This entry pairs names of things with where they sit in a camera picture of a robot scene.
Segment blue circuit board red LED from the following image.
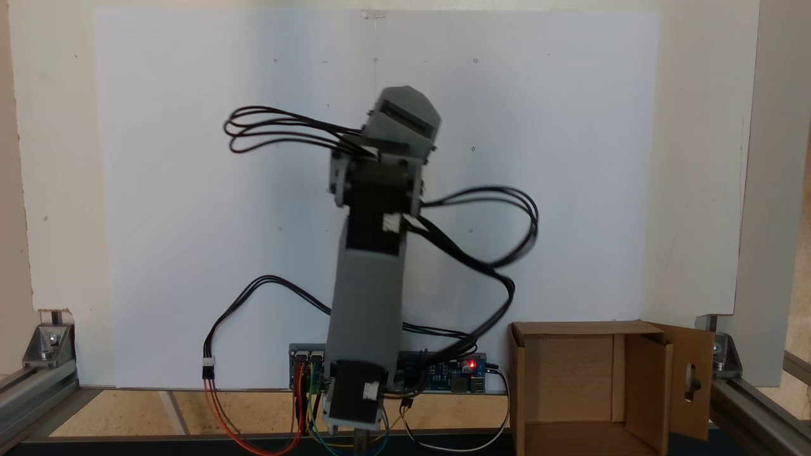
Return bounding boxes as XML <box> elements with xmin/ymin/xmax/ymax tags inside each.
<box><xmin>398</xmin><ymin>351</ymin><xmax>488</xmax><ymax>395</ymax></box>

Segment small circuit board white connectors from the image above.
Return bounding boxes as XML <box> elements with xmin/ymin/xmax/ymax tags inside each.
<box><xmin>289</xmin><ymin>343</ymin><xmax>328</xmax><ymax>392</ymax></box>

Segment open brown cardboard box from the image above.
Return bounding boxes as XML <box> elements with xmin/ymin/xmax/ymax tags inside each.
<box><xmin>508</xmin><ymin>319</ymin><xmax>716</xmax><ymax>456</ymax></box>

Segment black servo cable bundle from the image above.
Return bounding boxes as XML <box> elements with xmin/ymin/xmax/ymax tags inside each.
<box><xmin>223</xmin><ymin>105</ymin><xmax>382</xmax><ymax>160</ymax></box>
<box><xmin>403</xmin><ymin>185</ymin><xmax>540</xmax><ymax>363</ymax></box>

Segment black power cable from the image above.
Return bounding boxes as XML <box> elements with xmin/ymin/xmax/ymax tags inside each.
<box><xmin>202</xmin><ymin>274</ymin><xmax>471</xmax><ymax>382</ymax></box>

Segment green jumper wire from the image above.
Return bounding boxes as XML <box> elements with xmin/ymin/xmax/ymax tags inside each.
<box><xmin>307</xmin><ymin>362</ymin><xmax>388</xmax><ymax>456</ymax></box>

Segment thin white cable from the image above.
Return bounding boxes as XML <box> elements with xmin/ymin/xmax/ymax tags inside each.
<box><xmin>401</xmin><ymin>364</ymin><xmax>511</xmax><ymax>454</ymax></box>

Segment orange and red wire pair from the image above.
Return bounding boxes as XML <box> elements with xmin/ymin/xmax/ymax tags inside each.
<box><xmin>203</xmin><ymin>360</ymin><xmax>306</xmax><ymax>456</ymax></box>

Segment aluminium corner bracket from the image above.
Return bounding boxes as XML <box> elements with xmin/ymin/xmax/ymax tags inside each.
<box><xmin>23</xmin><ymin>310</ymin><xmax>76</xmax><ymax>370</ymax></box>
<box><xmin>696</xmin><ymin>314</ymin><xmax>744</xmax><ymax>380</ymax></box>

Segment aluminium frame rail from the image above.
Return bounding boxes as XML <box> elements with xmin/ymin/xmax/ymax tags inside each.
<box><xmin>709</xmin><ymin>350</ymin><xmax>811</xmax><ymax>456</ymax></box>
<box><xmin>0</xmin><ymin>364</ymin><xmax>81</xmax><ymax>448</ymax></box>

